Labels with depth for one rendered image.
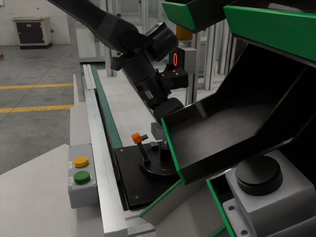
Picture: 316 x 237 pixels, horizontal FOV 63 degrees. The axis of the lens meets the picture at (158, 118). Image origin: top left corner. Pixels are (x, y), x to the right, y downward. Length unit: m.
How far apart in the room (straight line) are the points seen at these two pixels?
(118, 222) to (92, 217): 0.17
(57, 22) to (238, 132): 8.48
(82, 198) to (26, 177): 0.30
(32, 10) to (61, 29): 0.92
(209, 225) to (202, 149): 0.14
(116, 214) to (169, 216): 0.13
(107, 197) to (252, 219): 0.47
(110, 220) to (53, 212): 0.24
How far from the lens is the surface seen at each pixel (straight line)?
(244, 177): 0.19
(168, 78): 0.56
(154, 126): 0.62
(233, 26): 0.20
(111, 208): 0.61
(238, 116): 0.36
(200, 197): 0.46
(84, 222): 0.72
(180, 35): 0.77
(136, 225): 0.56
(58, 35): 8.76
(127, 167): 0.69
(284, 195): 0.19
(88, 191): 0.67
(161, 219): 0.50
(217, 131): 0.34
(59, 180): 0.87
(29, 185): 0.89
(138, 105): 1.20
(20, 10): 8.94
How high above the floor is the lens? 1.38
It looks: 26 degrees down
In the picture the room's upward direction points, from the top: straight up
